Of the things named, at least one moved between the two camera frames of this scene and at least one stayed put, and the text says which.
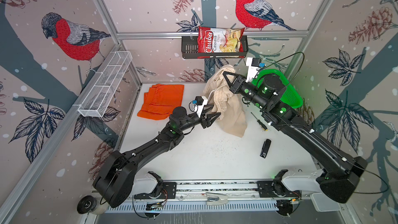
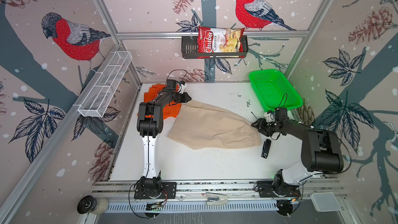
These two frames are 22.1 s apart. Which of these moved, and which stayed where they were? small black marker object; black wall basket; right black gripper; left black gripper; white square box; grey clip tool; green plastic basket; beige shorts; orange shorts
Moved: beige shorts; left black gripper; right black gripper
Stayed: green plastic basket; grey clip tool; white square box; black wall basket; small black marker object; orange shorts
